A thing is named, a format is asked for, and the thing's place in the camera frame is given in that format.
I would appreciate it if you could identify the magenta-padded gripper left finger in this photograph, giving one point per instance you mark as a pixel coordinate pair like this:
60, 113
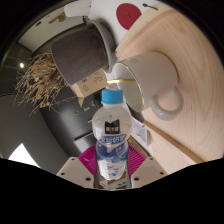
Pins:
75, 171

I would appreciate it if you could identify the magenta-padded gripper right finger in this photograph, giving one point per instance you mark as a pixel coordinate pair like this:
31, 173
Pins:
148, 171

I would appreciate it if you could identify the blue-capped plastic drink bottle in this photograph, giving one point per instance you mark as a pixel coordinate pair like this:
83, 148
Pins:
111, 133

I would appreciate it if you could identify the wooden stir stick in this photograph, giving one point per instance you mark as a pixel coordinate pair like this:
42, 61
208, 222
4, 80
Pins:
121, 81

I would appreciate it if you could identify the white ceramic mug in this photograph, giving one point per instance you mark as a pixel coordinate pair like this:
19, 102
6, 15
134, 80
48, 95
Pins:
156, 76

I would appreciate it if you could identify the dried plant in grey pot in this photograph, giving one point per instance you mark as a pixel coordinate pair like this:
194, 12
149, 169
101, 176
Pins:
80, 56

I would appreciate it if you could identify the grey plant saucer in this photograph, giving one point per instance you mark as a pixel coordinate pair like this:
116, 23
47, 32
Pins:
108, 43

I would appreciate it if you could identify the wooden cactus-shaped figure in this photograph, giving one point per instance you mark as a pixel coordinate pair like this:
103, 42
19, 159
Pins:
56, 18

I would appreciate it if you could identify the flat round red coaster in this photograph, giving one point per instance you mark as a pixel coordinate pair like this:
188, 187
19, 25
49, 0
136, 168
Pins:
128, 16

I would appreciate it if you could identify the white chair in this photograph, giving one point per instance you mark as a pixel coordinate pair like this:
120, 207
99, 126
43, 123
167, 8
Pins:
78, 9

